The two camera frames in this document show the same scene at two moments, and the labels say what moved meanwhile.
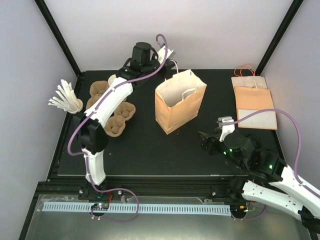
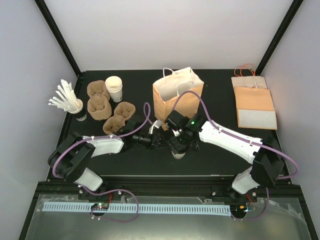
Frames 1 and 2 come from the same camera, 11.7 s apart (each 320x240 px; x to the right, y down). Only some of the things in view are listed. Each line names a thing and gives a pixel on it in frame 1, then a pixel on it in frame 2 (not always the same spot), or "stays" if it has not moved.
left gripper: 169,64 -> 156,137
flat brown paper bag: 252,95 stays
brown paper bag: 178,100 stays
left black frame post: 44,9 stays
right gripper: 211,139 -> 176,146
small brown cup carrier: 116,124 stays
